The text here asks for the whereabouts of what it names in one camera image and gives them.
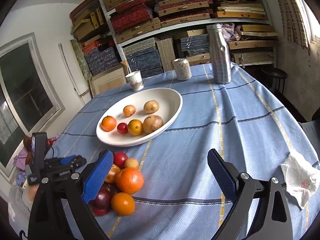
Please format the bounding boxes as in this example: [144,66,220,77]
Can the tan round fruit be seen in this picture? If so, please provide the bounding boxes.
[143,100,159,114]

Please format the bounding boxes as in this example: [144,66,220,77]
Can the pink crumpled cloth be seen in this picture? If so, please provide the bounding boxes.
[221,23,241,42]

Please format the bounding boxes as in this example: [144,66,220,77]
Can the large yellow passion fruit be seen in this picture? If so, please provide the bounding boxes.
[104,164,121,184]

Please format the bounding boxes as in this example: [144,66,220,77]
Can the dark red plum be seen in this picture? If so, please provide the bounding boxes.
[89,188,112,210]

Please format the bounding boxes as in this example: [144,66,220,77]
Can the orange mandarin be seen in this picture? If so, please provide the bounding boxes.
[101,115,117,132]

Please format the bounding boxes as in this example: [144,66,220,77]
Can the orange tangerine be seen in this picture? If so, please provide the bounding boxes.
[116,167,144,194]

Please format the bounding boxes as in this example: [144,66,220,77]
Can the small orange kumquat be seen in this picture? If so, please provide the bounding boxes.
[111,192,135,216]

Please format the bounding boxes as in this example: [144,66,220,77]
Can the white paper cup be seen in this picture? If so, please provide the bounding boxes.
[125,70,144,92]

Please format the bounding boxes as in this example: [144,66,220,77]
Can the silver metal bottle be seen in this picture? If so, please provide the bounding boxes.
[207,24,232,84]

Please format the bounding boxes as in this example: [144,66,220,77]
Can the brown plush toy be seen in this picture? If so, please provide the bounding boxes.
[23,135,32,152]

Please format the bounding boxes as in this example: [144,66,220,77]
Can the small tan fruit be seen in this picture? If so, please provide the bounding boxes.
[123,105,136,118]

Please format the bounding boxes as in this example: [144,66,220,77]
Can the metal storage shelf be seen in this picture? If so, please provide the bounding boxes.
[96,0,278,78]

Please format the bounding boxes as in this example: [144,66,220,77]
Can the white drink can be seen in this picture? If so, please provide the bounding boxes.
[172,58,192,81]

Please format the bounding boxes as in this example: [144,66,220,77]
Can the blue checked tablecloth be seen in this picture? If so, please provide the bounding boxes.
[44,61,320,240]

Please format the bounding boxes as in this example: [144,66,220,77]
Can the person's left hand thumb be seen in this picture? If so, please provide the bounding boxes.
[27,184,39,202]

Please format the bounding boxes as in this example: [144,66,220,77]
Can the crumpled white tissue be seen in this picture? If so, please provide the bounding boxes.
[280,150,319,209]

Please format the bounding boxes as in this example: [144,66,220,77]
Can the small red tomato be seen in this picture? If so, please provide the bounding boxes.
[92,207,108,216]

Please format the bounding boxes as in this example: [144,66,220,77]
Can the yellow orange citrus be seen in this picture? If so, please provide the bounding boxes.
[127,119,144,136]

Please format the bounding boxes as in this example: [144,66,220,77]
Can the tan potato-like fruit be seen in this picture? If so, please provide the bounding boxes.
[143,115,164,134]

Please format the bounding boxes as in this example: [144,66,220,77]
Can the framed cardboard panel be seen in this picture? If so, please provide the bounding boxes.
[88,60,129,97]

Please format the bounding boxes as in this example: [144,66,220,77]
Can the red cherry tomato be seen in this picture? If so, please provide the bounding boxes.
[117,122,129,134]

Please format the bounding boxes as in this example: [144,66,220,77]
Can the window with white frame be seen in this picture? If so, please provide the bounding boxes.
[1,33,65,179]

